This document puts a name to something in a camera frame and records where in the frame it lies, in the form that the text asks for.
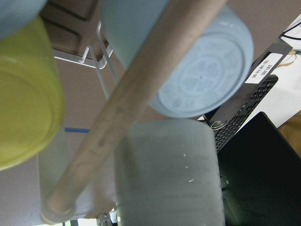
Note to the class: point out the black computer monitor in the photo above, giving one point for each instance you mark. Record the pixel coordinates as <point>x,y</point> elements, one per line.
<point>261,177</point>

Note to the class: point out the wooden rack handle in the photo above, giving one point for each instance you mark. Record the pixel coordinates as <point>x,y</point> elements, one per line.
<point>173,34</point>

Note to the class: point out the black keyboard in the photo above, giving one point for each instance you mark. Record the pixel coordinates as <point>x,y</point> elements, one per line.
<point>224,130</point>

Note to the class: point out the grey plastic cup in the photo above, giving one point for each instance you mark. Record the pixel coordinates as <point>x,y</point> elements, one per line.
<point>167,174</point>

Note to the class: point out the white wire cup rack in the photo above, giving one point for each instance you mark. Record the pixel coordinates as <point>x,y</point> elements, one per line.
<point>88,84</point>

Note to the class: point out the light blue cup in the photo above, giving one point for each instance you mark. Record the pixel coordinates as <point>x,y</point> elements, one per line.
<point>15,14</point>
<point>210,73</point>

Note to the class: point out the yellow plastic cup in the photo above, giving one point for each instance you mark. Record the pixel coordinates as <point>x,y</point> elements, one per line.
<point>31,95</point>

